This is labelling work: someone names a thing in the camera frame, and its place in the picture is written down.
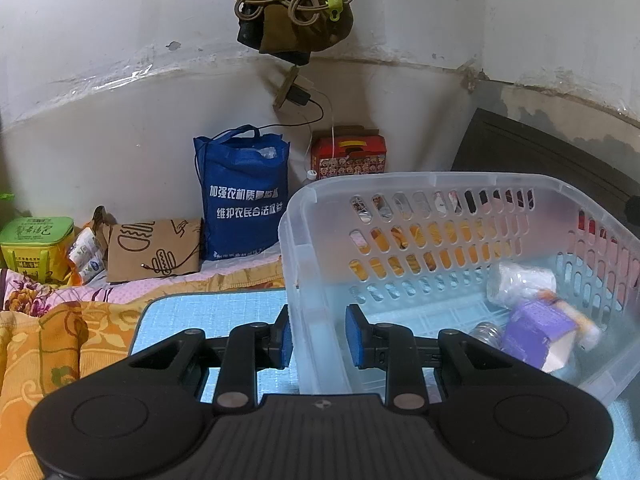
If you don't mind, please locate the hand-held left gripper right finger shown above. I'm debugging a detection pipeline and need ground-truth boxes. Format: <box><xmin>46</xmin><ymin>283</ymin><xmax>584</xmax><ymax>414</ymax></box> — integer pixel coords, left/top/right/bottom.
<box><xmin>346</xmin><ymin>305</ymin><xmax>506</xmax><ymax>408</ymax></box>

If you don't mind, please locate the dark wooden headboard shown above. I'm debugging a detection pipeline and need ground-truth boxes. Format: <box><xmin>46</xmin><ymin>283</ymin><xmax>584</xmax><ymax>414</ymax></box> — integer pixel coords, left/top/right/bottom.
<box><xmin>450</xmin><ymin>107</ymin><xmax>640</xmax><ymax>221</ymax></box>

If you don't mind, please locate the white cable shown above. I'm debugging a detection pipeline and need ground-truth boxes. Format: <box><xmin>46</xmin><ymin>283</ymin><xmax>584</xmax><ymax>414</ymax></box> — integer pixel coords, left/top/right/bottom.
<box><xmin>305</xmin><ymin>91</ymin><xmax>336</xmax><ymax>176</ymax></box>

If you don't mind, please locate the green box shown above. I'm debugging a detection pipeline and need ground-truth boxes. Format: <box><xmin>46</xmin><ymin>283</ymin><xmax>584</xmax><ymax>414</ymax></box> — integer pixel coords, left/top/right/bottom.
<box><xmin>0</xmin><ymin>216</ymin><xmax>76</xmax><ymax>282</ymax></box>

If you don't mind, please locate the pink floral bed sheet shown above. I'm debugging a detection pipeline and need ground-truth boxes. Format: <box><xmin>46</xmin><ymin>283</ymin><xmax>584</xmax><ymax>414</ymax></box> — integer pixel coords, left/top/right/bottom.
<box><xmin>0</xmin><ymin>250</ymin><xmax>286</xmax><ymax>317</ymax></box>

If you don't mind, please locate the orange white snack packet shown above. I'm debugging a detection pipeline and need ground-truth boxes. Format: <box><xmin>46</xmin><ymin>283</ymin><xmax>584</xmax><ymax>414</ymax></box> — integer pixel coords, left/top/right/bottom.
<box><xmin>67</xmin><ymin>227</ymin><xmax>98</xmax><ymax>266</ymax></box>

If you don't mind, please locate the orange floral blanket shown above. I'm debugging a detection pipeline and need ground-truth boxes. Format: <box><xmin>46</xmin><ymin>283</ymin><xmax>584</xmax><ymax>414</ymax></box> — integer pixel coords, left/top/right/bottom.
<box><xmin>0</xmin><ymin>300</ymin><xmax>146</xmax><ymax>480</ymax></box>

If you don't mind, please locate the white plastic-wrapped packet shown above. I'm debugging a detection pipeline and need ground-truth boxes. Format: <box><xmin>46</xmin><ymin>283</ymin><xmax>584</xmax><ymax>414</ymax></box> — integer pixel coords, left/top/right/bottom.
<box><xmin>486</xmin><ymin>261</ymin><xmax>558</xmax><ymax>308</ymax></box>

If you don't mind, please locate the olive hanging bag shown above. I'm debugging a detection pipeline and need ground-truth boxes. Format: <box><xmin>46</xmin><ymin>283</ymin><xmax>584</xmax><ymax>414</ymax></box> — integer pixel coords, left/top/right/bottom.
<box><xmin>236</xmin><ymin>0</ymin><xmax>356</xmax><ymax>67</ymax></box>

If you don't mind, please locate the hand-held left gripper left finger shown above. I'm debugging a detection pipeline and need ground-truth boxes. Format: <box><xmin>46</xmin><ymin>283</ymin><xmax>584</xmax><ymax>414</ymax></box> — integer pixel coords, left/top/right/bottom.
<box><xmin>129</xmin><ymin>305</ymin><xmax>293</xmax><ymax>407</ymax></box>

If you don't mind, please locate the white blue snack packet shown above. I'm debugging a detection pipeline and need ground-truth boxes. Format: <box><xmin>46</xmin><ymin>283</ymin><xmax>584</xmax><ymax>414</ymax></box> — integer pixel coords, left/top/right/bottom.
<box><xmin>80</xmin><ymin>255</ymin><xmax>107</xmax><ymax>283</ymax></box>

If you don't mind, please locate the clear plastic bottle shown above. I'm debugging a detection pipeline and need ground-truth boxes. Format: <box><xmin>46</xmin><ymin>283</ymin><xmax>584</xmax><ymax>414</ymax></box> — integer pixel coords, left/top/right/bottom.
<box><xmin>467</xmin><ymin>321</ymin><xmax>506</xmax><ymax>351</ymax></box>

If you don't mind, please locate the small yellow white packet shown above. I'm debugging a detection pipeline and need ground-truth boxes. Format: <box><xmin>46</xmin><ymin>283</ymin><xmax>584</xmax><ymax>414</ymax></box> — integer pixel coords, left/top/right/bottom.
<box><xmin>545</xmin><ymin>290</ymin><xmax>603</xmax><ymax>351</ymax></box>

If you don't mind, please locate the brown paper bag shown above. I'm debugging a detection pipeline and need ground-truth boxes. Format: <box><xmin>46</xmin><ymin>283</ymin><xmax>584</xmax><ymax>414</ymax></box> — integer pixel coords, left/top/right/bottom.
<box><xmin>95</xmin><ymin>217</ymin><xmax>203</xmax><ymax>283</ymax></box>

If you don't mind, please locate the translucent plastic basket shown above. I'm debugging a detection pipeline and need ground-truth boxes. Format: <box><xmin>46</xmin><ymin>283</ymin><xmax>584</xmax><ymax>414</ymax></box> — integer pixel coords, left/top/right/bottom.
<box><xmin>277</xmin><ymin>172</ymin><xmax>640</xmax><ymax>408</ymax></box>

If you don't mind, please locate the blue tote bag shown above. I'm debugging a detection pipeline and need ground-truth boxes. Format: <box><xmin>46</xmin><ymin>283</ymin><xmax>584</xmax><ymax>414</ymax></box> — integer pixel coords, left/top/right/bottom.
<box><xmin>193</xmin><ymin>127</ymin><xmax>291</xmax><ymax>262</ymax></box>

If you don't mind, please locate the purple box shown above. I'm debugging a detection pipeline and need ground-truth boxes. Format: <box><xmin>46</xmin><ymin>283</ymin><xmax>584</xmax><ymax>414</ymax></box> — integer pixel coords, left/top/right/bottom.
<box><xmin>500</xmin><ymin>300</ymin><xmax>578</xmax><ymax>373</ymax></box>

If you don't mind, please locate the red patterned box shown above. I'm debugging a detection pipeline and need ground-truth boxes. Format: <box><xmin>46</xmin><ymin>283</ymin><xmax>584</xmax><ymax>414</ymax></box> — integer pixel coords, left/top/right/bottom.
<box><xmin>310</xmin><ymin>125</ymin><xmax>388</xmax><ymax>181</ymax></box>

